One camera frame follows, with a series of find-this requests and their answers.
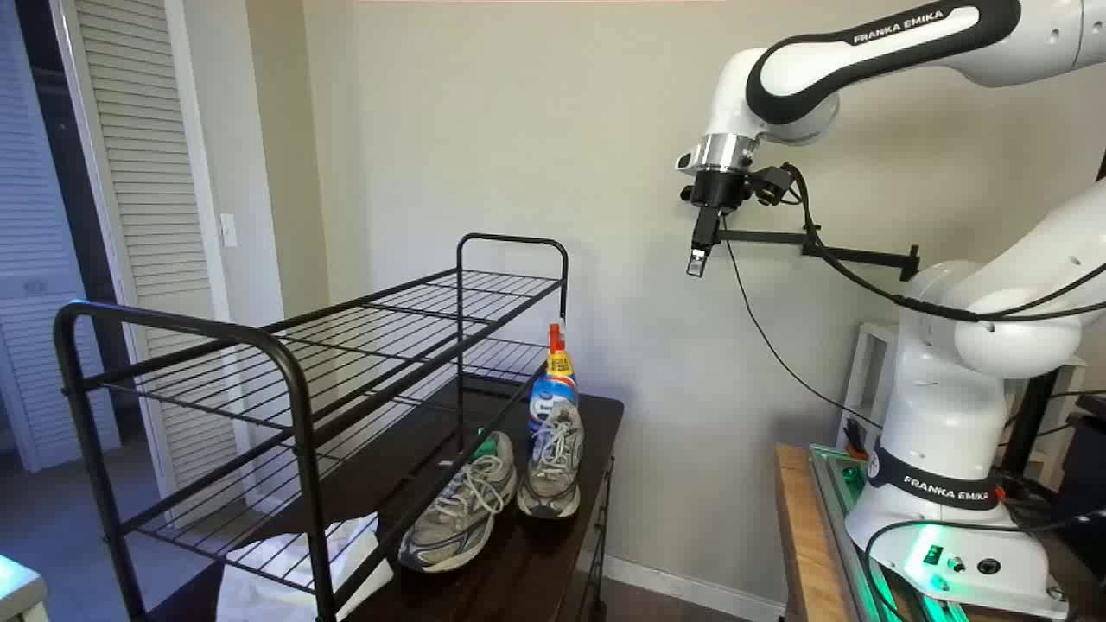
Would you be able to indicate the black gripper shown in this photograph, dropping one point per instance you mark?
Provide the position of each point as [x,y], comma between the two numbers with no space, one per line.
[715,195]

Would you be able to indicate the grey blue sneaker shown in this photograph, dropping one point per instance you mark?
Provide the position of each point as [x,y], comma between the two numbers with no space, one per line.
[552,470]
[453,525]

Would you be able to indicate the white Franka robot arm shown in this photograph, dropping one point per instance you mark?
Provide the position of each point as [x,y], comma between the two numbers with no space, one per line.
[955,393]

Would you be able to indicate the blue spray cleaner bottle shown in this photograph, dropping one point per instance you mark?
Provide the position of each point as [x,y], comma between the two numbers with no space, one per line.
[556,400]

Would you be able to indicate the light wooden robot table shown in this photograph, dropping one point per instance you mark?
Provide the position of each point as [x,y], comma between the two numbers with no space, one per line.
[808,541]

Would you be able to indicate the dark wooden dresser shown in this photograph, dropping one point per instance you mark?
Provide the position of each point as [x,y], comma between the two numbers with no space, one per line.
[531,566]

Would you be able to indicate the black metal shoe rack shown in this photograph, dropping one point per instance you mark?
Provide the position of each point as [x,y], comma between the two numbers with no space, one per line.
[301,452]

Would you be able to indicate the white louvered closet door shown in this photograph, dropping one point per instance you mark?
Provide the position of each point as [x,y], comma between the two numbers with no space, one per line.
[151,173]

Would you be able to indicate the white panel door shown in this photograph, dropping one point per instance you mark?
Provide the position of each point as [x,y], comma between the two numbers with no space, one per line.
[36,346]

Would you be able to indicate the white teal object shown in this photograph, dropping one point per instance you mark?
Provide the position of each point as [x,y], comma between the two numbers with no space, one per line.
[23,588]

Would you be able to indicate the black camera boom rod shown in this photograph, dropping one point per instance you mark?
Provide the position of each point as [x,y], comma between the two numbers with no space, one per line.
[784,239]

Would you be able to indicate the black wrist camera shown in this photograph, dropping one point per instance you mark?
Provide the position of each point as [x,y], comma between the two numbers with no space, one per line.
[773,186]

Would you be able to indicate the green lit aluminium rail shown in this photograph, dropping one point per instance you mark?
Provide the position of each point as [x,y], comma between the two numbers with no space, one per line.
[876,588]

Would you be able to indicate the white light switch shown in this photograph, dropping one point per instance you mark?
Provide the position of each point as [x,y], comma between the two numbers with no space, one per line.
[228,230]

